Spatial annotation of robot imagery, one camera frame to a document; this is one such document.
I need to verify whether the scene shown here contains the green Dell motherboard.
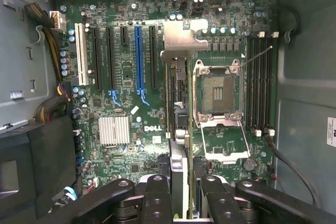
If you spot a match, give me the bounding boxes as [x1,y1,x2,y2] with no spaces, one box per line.
[56,0,279,198]

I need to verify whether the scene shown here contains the short black expansion slot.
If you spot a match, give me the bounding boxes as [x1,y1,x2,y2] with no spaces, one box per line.
[120,26,129,47]

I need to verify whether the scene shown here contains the silver socket cover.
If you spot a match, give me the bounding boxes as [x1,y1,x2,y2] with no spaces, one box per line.
[201,119,251,163]

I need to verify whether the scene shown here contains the blue SATA wire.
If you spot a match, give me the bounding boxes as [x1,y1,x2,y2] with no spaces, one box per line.
[61,186,78,201]

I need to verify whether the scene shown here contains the thin metal locking lever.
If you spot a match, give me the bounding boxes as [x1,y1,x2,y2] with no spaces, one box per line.
[233,45,274,69]

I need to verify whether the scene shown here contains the silver power supply unit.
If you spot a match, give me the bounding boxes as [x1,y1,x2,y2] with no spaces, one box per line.
[0,0,57,133]

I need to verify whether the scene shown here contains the silver chipset heatsink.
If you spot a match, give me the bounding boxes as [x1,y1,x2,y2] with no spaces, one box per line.
[98,115,131,146]

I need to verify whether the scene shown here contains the long black expansion slot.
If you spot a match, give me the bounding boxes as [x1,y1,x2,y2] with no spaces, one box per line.
[149,26,159,90]
[92,27,103,91]
[106,27,117,91]

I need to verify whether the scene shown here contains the RAM slot black clips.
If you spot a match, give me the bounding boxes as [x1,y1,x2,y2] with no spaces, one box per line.
[247,37,255,127]
[261,37,268,127]

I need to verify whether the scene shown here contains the white power connector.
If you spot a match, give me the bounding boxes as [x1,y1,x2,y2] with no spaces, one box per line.
[48,10,66,32]

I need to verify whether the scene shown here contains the white expansion slot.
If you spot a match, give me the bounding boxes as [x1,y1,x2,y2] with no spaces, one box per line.
[75,23,89,86]

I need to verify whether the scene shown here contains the black open PC case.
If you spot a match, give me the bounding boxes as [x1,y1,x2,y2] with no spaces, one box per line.
[0,0,336,224]

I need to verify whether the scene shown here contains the black plastic air shroud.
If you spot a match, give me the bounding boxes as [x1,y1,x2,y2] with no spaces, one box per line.
[0,115,79,219]

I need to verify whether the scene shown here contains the blue expansion slot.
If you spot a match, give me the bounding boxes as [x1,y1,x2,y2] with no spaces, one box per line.
[134,26,145,95]

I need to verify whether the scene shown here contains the yellow black power wires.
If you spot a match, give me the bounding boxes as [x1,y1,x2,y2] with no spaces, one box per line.
[23,2,73,124]

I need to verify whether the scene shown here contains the RAM slot white clips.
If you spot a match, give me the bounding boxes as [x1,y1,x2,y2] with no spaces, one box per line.
[254,31,265,137]
[267,31,279,137]

